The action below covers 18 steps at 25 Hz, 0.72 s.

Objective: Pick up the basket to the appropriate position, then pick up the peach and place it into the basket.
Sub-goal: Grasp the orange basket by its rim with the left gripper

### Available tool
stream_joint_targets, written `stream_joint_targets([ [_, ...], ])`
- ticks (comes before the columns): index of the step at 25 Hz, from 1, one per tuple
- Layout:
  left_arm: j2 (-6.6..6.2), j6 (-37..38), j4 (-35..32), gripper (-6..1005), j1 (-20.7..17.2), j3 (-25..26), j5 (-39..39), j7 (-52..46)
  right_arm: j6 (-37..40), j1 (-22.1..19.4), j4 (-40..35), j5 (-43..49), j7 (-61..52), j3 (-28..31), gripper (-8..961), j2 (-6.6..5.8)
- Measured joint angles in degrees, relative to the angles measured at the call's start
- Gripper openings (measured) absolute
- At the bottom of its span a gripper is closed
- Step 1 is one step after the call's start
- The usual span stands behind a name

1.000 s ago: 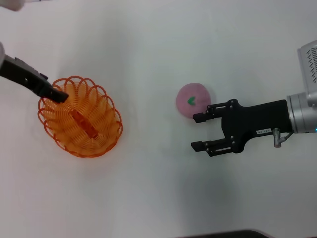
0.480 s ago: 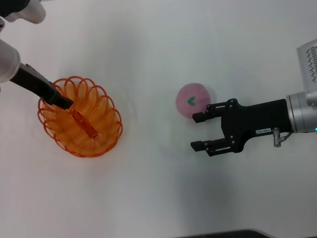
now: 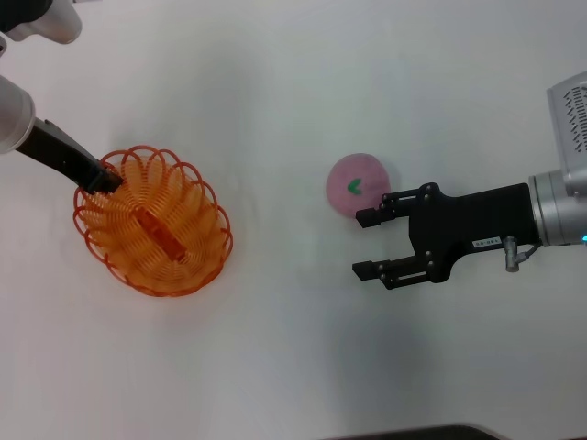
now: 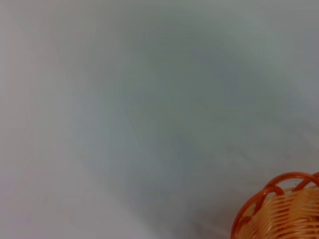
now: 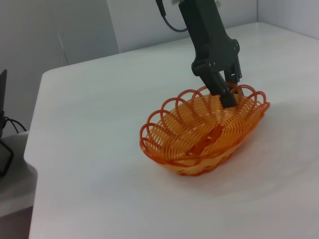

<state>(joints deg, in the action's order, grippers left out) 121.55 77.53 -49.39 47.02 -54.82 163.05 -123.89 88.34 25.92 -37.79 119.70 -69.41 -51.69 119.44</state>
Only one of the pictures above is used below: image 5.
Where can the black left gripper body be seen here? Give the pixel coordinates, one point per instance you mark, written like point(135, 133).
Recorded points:
point(207, 32)

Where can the black monitor stand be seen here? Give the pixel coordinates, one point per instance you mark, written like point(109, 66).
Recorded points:
point(7, 156)

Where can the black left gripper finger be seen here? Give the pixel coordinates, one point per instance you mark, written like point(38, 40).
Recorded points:
point(235, 74)
point(216, 82)

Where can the orange plastic woven basket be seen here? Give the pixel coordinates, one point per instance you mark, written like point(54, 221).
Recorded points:
point(174, 139)

